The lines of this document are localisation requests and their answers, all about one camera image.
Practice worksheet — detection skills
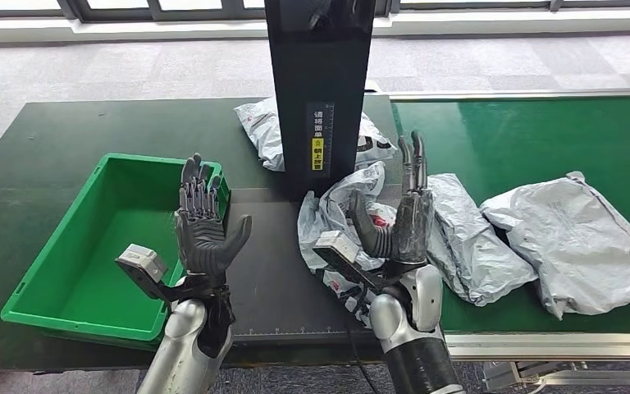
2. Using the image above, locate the narrow grey parcel bag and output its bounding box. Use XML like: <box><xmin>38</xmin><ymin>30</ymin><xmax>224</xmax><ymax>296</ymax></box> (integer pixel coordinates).
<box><xmin>427</xmin><ymin>172</ymin><xmax>539</xmax><ymax>307</ymax></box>

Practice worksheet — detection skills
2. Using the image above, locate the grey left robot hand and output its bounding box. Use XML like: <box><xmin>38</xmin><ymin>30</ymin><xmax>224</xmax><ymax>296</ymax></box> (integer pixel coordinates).
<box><xmin>174</xmin><ymin>153</ymin><xmax>253</xmax><ymax>285</ymax></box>

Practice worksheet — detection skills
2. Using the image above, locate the large grey parcel bag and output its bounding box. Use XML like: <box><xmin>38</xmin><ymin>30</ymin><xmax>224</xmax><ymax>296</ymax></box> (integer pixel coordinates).
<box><xmin>478</xmin><ymin>171</ymin><xmax>630</xmax><ymax>320</ymax></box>

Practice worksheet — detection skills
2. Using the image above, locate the grey parcel bag red print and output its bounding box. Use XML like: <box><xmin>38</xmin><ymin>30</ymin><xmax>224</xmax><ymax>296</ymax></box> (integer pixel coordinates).
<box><xmin>297</xmin><ymin>161</ymin><xmax>403</xmax><ymax>328</ymax></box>

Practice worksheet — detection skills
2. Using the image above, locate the white window sill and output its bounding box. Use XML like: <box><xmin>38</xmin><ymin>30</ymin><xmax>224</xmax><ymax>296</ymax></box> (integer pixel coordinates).
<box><xmin>0</xmin><ymin>9</ymin><xmax>630</xmax><ymax>44</ymax></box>

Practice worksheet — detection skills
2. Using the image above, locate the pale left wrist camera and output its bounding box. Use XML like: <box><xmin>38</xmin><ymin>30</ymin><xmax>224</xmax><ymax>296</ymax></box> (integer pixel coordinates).
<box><xmin>115</xmin><ymin>243</ymin><xmax>170</xmax><ymax>285</ymax></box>

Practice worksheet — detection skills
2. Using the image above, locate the green plastic crate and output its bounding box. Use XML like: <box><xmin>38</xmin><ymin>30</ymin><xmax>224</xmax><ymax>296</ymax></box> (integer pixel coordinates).
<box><xmin>0</xmin><ymin>152</ymin><xmax>232</xmax><ymax>352</ymax></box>

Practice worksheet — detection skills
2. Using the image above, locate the green conveyor belt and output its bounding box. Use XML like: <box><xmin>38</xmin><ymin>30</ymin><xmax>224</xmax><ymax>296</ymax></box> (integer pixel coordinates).
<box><xmin>390</xmin><ymin>96</ymin><xmax>630</xmax><ymax>334</ymax></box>

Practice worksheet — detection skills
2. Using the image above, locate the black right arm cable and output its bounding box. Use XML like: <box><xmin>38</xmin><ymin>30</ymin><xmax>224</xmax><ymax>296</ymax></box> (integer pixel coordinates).
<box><xmin>345</xmin><ymin>320</ymin><xmax>381</xmax><ymax>394</ymax></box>

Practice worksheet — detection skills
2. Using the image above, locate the dark window frame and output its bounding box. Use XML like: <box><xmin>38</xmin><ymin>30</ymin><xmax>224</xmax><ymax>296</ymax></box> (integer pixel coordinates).
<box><xmin>0</xmin><ymin>0</ymin><xmax>630</xmax><ymax>23</ymax></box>

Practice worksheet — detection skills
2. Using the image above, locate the black inbound scanner machine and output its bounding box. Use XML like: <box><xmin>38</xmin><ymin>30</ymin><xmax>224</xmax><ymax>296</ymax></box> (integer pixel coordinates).
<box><xmin>226</xmin><ymin>0</ymin><xmax>409</xmax><ymax>349</ymax></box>

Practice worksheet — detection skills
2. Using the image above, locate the grey parcel bag black print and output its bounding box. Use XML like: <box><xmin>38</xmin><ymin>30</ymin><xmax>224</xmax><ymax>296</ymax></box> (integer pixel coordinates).
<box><xmin>233</xmin><ymin>96</ymin><xmax>399</xmax><ymax>172</ymax></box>

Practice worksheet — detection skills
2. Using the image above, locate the black yellow warning label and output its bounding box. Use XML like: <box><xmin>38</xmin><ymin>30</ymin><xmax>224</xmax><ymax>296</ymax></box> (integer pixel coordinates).
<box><xmin>306</xmin><ymin>102</ymin><xmax>336</xmax><ymax>178</ymax></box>

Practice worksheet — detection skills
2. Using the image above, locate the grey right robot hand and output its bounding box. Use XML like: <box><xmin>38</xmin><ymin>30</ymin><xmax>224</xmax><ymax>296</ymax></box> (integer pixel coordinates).
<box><xmin>348</xmin><ymin>130</ymin><xmax>436</xmax><ymax>266</ymax></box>

